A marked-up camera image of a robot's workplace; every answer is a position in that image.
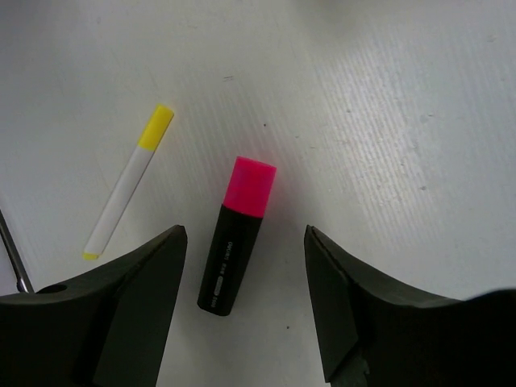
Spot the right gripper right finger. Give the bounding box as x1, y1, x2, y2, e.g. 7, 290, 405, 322
304, 226, 515, 386

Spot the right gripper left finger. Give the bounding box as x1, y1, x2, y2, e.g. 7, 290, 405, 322
1, 226, 187, 386

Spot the white pen yellow cap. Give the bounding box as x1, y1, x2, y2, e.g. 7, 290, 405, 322
82, 104, 174, 260

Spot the pink cap black highlighter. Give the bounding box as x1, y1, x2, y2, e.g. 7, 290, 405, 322
198, 156, 277, 316

